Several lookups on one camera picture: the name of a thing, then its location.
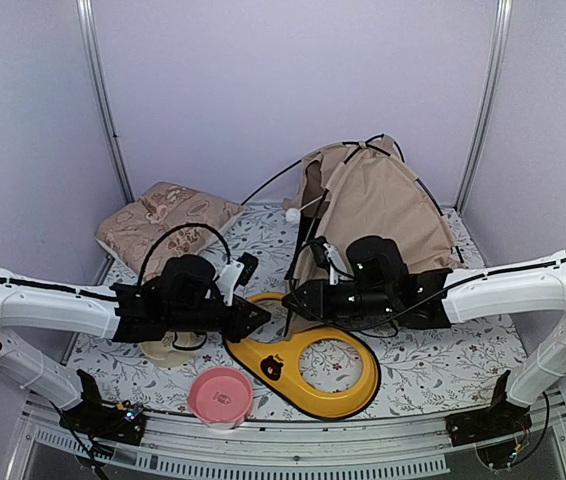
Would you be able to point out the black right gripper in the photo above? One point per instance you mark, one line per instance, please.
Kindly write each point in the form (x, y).
(317, 308)

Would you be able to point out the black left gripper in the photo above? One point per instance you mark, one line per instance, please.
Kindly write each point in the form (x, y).
(238, 328)

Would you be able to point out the black tent pole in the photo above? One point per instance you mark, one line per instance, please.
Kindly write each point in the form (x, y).
(326, 202)
(395, 203)

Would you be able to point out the beige fabric pet tent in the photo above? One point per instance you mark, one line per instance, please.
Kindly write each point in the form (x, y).
(373, 245)

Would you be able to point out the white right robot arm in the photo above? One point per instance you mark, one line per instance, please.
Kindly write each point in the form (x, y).
(528, 295)

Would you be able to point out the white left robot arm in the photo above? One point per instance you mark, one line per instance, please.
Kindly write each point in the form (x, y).
(121, 313)

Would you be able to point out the cream pet bowl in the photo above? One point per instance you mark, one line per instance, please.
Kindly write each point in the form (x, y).
(174, 349)

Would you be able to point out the pink pet bowl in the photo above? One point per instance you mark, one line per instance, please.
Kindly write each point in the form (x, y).
(221, 398)

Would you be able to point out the yellow double bowl holder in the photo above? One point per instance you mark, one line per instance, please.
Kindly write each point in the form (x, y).
(323, 373)

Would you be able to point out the white pompom toy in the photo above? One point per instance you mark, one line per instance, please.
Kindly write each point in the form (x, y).
(293, 216)

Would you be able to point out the brown patterned pillow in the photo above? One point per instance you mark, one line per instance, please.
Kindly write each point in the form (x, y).
(129, 233)

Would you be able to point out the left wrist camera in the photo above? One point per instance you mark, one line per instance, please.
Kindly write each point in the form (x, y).
(236, 273)

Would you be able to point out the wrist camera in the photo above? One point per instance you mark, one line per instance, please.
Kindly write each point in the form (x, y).
(327, 257)
(236, 273)

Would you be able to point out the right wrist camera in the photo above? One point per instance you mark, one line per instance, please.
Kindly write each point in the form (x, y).
(327, 257)

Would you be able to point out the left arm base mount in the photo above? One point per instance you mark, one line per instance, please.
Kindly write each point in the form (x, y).
(92, 417)

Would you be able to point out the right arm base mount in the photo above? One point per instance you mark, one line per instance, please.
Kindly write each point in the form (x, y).
(500, 418)

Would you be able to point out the front aluminium rail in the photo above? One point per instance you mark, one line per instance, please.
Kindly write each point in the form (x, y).
(181, 447)

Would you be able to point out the left metal frame post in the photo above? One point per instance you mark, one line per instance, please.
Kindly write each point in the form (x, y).
(87, 25)

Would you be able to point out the metal frame post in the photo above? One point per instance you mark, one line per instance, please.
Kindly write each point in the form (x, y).
(87, 25)
(495, 62)

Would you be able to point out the right metal frame post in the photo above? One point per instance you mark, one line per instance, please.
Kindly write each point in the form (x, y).
(495, 62)

